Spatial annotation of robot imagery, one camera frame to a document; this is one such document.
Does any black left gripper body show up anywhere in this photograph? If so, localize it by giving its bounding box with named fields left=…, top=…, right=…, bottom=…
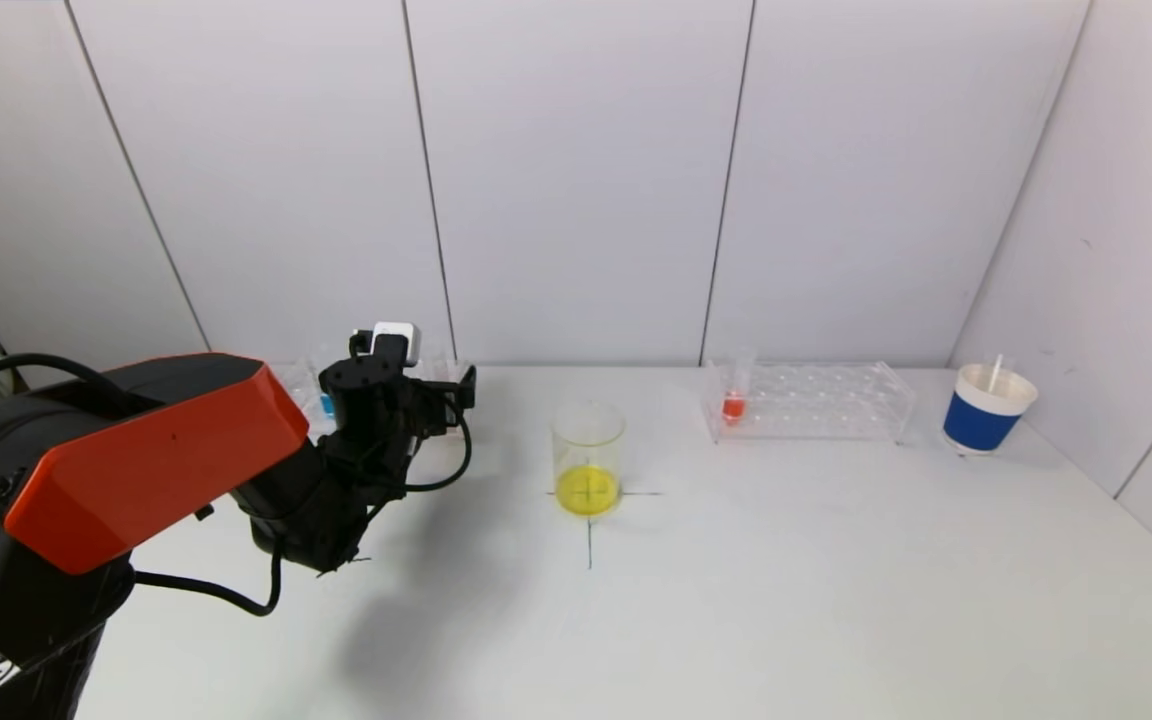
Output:
left=411, top=378, right=460, bottom=436

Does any test tube with blue pigment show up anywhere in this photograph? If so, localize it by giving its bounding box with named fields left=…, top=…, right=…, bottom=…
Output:
left=312, top=350, right=337, bottom=421

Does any clear acrylic test tube rack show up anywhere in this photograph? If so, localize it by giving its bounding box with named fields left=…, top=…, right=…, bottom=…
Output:
left=702, top=362, right=916, bottom=445
left=274, top=360, right=477, bottom=438

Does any clear glass beaker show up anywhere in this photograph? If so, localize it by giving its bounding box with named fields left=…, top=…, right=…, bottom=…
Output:
left=550, top=400, right=626, bottom=518

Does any test tube with red pigment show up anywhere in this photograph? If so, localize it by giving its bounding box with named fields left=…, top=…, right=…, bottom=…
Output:
left=721, top=346, right=758, bottom=426

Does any blue paper cup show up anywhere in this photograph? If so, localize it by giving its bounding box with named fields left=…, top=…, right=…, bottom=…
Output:
left=940, top=364, right=1039, bottom=457

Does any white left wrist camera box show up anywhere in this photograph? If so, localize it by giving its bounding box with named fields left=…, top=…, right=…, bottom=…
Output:
left=351, top=322, right=422, bottom=366

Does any thin black camera cable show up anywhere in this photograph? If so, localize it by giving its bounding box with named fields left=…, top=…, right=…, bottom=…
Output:
left=376, top=400, right=474, bottom=493

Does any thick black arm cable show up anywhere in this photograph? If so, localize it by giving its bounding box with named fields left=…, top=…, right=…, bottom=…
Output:
left=133, top=535, right=285, bottom=618

